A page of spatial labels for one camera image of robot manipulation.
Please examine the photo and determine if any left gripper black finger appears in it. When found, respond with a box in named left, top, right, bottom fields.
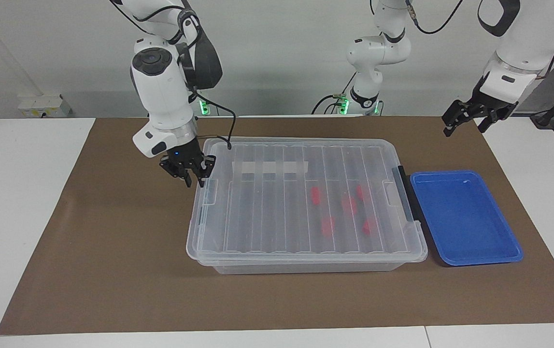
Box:
left=477, top=109, right=506, bottom=134
left=442, top=99, right=475, bottom=137

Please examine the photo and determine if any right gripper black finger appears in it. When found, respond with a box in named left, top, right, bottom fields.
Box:
left=196, top=155, right=216, bottom=188
left=159, top=159, right=193, bottom=188

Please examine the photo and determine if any clear ribbed box lid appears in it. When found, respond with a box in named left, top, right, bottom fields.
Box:
left=186, top=138, right=428, bottom=265

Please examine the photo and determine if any blue plastic tray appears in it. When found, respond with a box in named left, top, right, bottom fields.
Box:
left=410, top=169, right=524, bottom=266

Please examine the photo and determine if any clear plastic storage box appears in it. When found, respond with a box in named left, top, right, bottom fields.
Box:
left=186, top=138, right=428, bottom=275

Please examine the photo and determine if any brown table mat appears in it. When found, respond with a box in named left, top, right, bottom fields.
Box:
left=0, top=116, right=554, bottom=335

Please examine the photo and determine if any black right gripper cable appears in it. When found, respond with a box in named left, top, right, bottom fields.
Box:
left=180, top=10, right=237, bottom=150

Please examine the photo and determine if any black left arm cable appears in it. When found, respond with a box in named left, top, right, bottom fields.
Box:
left=405, top=0, right=464, bottom=35

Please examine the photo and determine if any black box latch handle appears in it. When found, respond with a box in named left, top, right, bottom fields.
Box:
left=392, top=166, right=422, bottom=224

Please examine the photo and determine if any black base cable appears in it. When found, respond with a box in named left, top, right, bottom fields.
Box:
left=312, top=92, right=350, bottom=115

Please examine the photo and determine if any white wall socket box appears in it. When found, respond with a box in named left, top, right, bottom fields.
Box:
left=18, top=94, right=72, bottom=118

